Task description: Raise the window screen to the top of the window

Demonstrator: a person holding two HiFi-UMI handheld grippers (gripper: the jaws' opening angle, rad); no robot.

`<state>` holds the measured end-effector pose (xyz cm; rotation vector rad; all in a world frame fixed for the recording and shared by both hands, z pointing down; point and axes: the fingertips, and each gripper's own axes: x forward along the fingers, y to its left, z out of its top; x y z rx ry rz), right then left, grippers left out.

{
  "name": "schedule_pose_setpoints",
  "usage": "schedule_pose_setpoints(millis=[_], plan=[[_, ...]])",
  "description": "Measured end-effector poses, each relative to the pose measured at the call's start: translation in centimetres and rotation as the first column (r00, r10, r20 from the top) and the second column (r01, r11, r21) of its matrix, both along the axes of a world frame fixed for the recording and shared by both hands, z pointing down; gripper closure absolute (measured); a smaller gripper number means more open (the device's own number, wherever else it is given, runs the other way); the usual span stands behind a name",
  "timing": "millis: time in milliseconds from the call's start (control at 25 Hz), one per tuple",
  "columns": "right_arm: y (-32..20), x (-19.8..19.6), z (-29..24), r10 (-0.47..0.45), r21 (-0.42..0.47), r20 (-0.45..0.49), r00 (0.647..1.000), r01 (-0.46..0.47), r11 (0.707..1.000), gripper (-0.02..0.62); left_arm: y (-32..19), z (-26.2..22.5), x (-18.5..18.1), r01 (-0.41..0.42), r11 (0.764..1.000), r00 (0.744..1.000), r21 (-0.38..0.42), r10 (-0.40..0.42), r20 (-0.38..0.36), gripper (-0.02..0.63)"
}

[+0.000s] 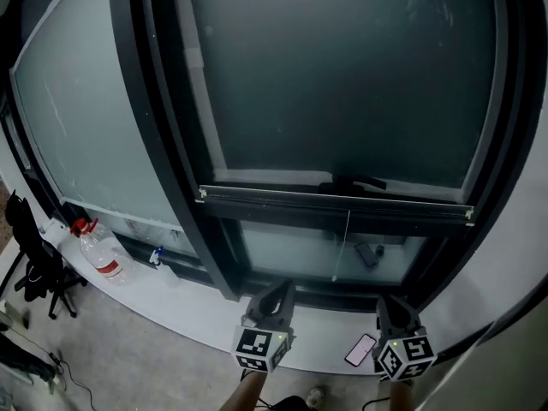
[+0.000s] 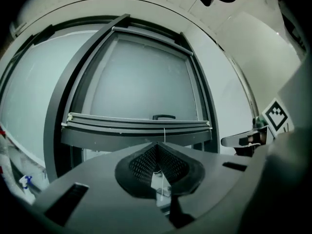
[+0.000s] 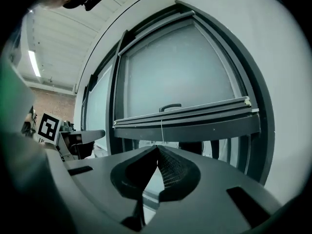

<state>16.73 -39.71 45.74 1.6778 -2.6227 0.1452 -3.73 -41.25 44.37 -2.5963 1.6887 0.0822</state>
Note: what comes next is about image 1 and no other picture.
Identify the person's left forearm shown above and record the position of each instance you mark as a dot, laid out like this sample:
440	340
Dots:
246	392

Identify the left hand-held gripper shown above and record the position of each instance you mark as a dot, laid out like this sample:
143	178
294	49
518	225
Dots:
252	343

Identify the person's right forearm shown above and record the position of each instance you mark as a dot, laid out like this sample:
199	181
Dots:
400	396

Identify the black smartphone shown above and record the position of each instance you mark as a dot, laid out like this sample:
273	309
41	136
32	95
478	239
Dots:
360	349

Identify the large clear water bottle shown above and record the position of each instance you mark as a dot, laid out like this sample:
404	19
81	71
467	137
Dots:
103	255

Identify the clear spray bottle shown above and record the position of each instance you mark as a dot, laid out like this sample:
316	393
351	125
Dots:
164	268

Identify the grey metal locker cabinet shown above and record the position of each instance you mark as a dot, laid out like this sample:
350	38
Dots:
505	371

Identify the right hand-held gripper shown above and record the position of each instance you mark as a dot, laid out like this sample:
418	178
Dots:
406	353

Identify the small black floor object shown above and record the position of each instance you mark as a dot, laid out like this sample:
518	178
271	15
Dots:
25	319

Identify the black office chair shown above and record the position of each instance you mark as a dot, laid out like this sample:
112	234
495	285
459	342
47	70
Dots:
34	263

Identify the person's white shoe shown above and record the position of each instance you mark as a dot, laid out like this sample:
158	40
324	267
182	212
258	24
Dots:
315	396

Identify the dark grey roller blind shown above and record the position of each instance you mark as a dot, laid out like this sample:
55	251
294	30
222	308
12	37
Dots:
334	201

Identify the black framed frosted window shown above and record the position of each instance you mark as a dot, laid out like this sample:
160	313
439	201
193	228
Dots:
145	101

